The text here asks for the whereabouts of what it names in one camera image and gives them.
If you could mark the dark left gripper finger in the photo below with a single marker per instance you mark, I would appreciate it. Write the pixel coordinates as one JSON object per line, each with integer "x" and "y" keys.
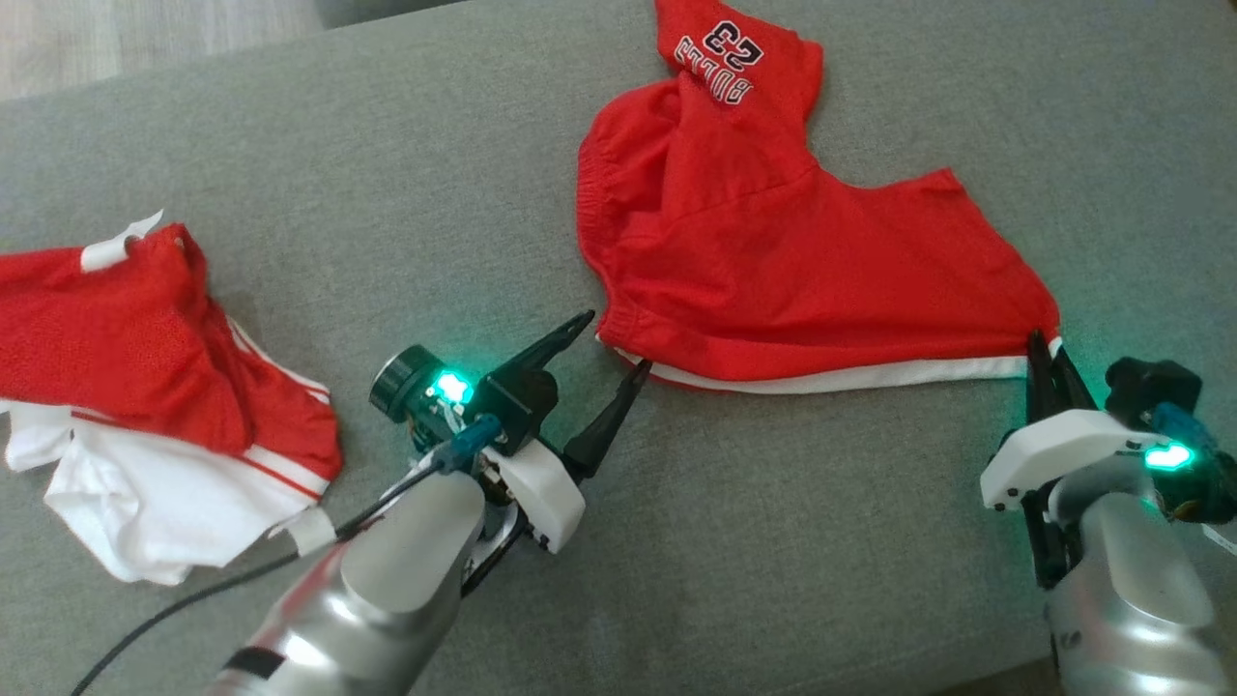
{"x": 560, "y": 343}
{"x": 604, "y": 425}

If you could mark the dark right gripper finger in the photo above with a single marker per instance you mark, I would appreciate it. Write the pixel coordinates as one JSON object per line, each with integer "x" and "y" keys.
{"x": 1073, "y": 387}
{"x": 1039, "y": 382}

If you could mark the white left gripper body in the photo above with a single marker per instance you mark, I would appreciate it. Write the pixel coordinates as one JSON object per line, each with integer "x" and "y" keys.
{"x": 541, "y": 493}

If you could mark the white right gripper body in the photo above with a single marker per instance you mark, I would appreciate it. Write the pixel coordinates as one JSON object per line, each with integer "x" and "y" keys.
{"x": 1053, "y": 454}

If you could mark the red basketball shorts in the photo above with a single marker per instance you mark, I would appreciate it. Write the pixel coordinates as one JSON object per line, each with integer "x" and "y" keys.
{"x": 773, "y": 261}

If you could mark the red white basketball jersey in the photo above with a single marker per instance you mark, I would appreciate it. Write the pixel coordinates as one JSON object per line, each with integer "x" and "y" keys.
{"x": 116, "y": 338}

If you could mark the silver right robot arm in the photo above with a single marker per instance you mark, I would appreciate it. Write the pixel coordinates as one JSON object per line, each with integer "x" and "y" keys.
{"x": 1131, "y": 590}

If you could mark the grey sofa seat cushion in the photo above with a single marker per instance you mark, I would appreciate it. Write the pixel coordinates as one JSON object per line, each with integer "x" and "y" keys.
{"x": 435, "y": 193}

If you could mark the white tape tag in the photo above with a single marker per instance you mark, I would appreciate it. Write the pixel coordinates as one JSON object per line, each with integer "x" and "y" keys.
{"x": 311, "y": 532}

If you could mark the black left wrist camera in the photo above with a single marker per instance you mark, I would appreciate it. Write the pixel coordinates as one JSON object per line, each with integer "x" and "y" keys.
{"x": 517, "y": 406}

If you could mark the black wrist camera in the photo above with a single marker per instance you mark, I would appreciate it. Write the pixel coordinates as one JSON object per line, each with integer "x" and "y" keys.
{"x": 517, "y": 406}
{"x": 1150, "y": 387}

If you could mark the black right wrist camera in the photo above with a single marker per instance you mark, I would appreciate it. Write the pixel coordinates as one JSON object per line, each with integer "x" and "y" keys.
{"x": 1150, "y": 387}

